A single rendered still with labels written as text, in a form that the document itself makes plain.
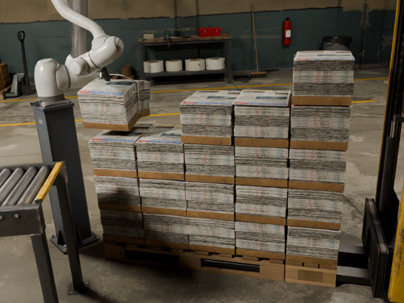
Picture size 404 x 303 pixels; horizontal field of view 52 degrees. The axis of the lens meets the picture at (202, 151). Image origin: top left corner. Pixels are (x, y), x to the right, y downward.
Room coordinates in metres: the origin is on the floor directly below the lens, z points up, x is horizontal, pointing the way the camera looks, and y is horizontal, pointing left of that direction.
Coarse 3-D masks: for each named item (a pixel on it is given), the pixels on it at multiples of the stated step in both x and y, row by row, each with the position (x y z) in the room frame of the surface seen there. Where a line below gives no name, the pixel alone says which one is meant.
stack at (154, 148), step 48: (96, 144) 2.34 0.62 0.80; (144, 144) 2.26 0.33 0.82; (192, 144) 2.19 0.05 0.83; (96, 192) 2.34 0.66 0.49; (144, 192) 2.26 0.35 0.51; (192, 192) 2.18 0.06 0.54; (240, 192) 2.12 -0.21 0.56; (288, 192) 2.18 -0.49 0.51; (192, 240) 2.20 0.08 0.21; (240, 240) 2.12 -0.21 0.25
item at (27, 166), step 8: (0, 168) 2.02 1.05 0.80; (8, 168) 2.02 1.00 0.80; (16, 168) 2.02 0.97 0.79; (24, 168) 2.03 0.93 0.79; (40, 168) 2.03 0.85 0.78; (64, 168) 2.06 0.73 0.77; (48, 176) 2.04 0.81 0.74; (64, 176) 2.04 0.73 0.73; (56, 184) 2.04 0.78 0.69; (64, 184) 2.04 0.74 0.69
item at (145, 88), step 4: (112, 80) 2.55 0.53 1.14; (116, 80) 2.55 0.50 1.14; (120, 80) 2.55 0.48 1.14; (124, 80) 2.57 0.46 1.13; (128, 80) 2.59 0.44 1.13; (136, 80) 2.62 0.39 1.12; (140, 84) 2.50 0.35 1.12; (144, 84) 2.56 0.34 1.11; (148, 84) 2.63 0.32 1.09; (140, 88) 2.50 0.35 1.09; (144, 88) 2.56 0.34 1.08; (148, 88) 2.62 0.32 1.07; (140, 92) 2.50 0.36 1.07; (144, 92) 2.55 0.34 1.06; (148, 92) 2.62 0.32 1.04; (140, 96) 2.49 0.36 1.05; (144, 96) 2.55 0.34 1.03; (148, 96) 2.62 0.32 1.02; (140, 100) 2.50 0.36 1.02; (144, 100) 2.56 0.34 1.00; (148, 100) 2.63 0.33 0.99; (140, 104) 2.50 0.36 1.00; (144, 104) 2.56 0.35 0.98; (140, 108) 2.49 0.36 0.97; (144, 108) 2.55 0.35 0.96; (148, 108) 2.62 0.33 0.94
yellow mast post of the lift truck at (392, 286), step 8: (400, 208) 1.76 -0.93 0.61; (400, 216) 1.74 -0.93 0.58; (400, 224) 1.73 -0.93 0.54; (400, 232) 1.73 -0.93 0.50; (400, 240) 1.73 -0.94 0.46; (400, 248) 1.73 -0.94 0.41; (400, 256) 1.72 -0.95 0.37; (392, 264) 1.77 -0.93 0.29; (400, 264) 1.72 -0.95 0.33; (392, 272) 1.75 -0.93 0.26; (400, 272) 1.72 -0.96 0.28; (392, 280) 1.74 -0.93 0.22; (400, 280) 1.72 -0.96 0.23; (392, 288) 1.73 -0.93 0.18; (400, 288) 1.72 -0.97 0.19; (392, 296) 1.73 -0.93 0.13; (400, 296) 1.72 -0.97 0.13
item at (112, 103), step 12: (96, 84) 2.45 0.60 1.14; (108, 84) 2.44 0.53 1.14; (120, 84) 2.42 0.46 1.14; (132, 84) 2.41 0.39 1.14; (84, 96) 2.33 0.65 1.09; (96, 96) 2.30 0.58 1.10; (108, 96) 2.28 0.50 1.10; (120, 96) 2.26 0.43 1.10; (132, 96) 2.39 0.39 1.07; (84, 108) 2.35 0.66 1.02; (96, 108) 2.33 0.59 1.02; (108, 108) 2.31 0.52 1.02; (120, 108) 2.29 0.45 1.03; (132, 108) 2.38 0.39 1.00; (84, 120) 2.37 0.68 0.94; (96, 120) 2.35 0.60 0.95; (108, 120) 2.33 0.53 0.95; (120, 120) 2.31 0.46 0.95
